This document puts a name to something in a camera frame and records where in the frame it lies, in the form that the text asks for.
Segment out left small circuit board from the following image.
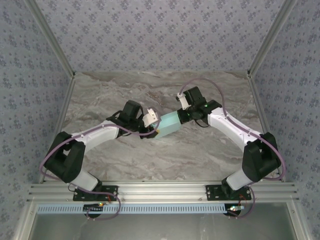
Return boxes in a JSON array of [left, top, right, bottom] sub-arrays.
[[83, 202, 105, 213]]

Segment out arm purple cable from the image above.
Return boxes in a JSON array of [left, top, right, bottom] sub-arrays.
[[39, 109, 161, 221], [178, 77, 287, 220]]

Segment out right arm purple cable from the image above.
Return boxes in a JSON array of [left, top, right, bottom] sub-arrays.
[[178, 77, 287, 220]]

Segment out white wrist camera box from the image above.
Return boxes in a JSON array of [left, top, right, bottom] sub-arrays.
[[176, 91, 190, 110], [142, 107, 159, 126]]

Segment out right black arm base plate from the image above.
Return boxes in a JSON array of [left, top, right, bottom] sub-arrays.
[[204, 184, 252, 202]]

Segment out light blue slotted cable duct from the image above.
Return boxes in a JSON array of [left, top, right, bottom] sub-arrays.
[[36, 203, 227, 215]]

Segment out left slanted aluminium frame post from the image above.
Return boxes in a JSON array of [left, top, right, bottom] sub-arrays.
[[24, 0, 76, 78]]

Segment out slanted aluminium frame post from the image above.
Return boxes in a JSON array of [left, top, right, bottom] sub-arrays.
[[247, 0, 298, 78], [24, 0, 76, 78]]

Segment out light blue paper box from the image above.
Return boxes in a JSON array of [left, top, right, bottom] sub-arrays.
[[153, 111, 183, 139]]

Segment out aluminium mounting rail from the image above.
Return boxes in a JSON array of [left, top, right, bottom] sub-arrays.
[[27, 182, 300, 202]]

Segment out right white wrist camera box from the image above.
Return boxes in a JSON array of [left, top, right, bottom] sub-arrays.
[[176, 91, 190, 110]]

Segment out left aluminium table side rail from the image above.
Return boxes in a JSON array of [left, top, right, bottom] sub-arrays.
[[38, 73, 76, 185]]

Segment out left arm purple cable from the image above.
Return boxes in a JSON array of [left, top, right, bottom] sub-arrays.
[[39, 109, 161, 221]]

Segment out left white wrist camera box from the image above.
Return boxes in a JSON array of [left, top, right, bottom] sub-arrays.
[[142, 107, 159, 126]]

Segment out right slanted aluminium frame post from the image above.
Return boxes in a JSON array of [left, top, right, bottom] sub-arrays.
[[247, 0, 298, 78]]

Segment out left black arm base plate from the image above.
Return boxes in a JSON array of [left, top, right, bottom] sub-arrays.
[[72, 185, 119, 202]]

